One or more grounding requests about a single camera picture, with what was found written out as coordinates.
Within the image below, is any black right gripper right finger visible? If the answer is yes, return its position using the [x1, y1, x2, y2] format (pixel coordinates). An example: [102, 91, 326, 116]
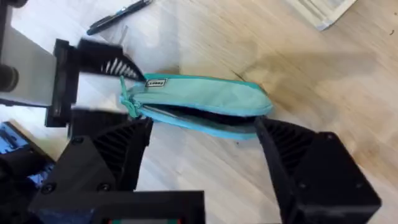
[254, 116, 382, 224]

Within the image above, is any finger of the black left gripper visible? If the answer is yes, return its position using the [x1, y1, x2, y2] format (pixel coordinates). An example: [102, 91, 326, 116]
[76, 39, 146, 83]
[68, 108, 139, 139]

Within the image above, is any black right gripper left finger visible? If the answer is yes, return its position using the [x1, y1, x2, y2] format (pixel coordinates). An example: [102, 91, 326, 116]
[29, 117, 154, 203]

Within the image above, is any teal zip pencil bag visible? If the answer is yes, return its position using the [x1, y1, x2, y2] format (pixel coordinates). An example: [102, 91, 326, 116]
[119, 73, 274, 141]

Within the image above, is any black pen with blue clip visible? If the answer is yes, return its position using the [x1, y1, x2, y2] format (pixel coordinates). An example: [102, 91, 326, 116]
[86, 0, 154, 36]

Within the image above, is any blue and black box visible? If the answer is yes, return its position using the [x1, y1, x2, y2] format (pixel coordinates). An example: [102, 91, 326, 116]
[0, 121, 55, 187]

